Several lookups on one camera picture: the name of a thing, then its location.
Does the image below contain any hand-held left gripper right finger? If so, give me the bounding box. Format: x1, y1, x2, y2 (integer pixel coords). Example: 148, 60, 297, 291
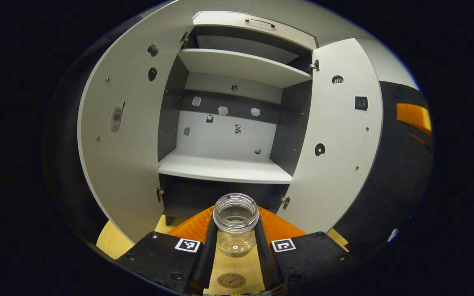
253, 206, 351, 291

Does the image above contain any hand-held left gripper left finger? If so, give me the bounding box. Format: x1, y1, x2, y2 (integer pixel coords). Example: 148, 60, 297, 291
116, 206, 219, 295

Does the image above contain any clear glass bottle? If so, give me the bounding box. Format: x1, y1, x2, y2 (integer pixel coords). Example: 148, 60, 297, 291
213, 193, 260, 258

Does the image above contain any white cabinet door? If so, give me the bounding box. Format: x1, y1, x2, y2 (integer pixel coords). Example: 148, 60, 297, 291
288, 38, 384, 234
77, 4, 194, 244

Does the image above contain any white cabinet shelf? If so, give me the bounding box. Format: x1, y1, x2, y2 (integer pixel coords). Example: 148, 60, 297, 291
158, 149, 293, 184
177, 48, 312, 89

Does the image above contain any white cabinet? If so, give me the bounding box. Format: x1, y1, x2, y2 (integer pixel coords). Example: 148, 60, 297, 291
157, 10, 319, 224

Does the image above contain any white cabinet drawer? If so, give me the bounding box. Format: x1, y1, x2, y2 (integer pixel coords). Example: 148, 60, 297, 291
193, 11, 318, 51

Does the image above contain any black drawer handle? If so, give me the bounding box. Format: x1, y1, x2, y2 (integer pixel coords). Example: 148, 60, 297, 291
245, 18, 276, 28

